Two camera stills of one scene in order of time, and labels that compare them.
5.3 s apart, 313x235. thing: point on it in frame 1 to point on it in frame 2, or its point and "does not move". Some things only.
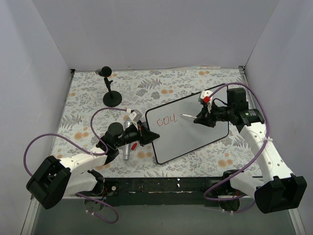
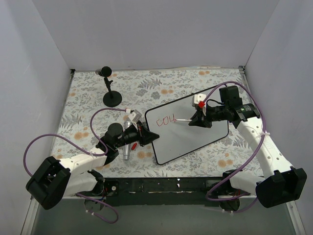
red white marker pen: (189, 115) to (184, 120)
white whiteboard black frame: (179, 134) does not move
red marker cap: (134, 146) does not move
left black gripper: (142, 133) does not move
